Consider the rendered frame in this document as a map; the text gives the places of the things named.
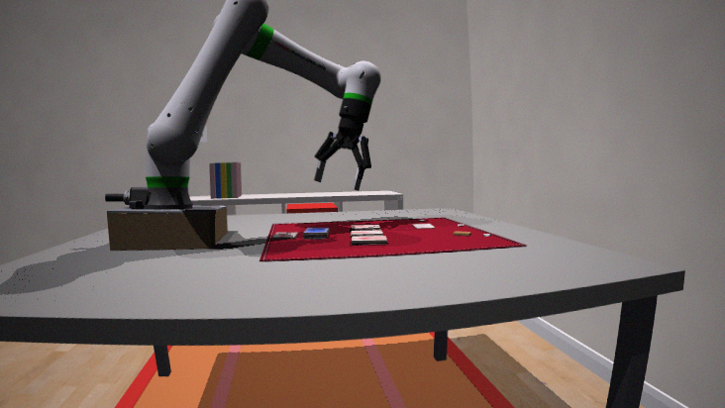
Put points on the dark red card cloth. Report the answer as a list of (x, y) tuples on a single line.
[(264, 252), (402, 237)]

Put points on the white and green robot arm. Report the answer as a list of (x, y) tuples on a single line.
[(176, 133)]

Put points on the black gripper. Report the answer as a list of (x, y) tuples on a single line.
[(347, 138)]

